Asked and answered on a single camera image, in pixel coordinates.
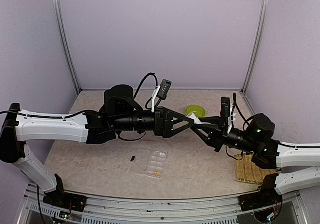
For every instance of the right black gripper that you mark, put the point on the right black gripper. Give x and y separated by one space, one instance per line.
216 139

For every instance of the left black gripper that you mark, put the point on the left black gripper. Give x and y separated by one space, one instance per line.
164 116

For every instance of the small white pill bottle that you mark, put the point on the small white pill bottle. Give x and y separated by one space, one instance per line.
193 116

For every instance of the clear plastic pill organizer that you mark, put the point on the clear plastic pill organizer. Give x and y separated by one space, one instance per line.
148 161

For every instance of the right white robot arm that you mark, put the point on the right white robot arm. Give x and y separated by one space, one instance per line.
267 153

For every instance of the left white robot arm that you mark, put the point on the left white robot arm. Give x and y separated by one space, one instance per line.
119 113

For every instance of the green plastic bowl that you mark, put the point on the green plastic bowl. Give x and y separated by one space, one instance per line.
198 110

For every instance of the woven bamboo tray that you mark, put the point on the woven bamboo tray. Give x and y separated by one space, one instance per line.
248 172

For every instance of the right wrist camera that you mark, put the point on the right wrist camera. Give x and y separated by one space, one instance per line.
227 115

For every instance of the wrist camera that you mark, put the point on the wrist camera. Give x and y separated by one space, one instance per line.
227 115
160 94

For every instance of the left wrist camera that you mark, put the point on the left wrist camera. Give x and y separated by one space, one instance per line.
160 94

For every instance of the aluminium front rail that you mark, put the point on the aluminium front rail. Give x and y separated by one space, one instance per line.
114 210

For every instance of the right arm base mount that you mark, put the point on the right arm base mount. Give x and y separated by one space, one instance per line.
261 199

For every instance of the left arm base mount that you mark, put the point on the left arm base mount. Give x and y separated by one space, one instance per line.
65 200

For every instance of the right aluminium frame post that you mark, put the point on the right aluminium frame post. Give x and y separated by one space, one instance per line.
256 45

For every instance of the aluminium frame post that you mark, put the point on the aluminium frame post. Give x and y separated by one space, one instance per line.
65 45
256 45

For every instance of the left aluminium frame post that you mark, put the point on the left aluminium frame post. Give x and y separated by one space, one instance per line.
65 45

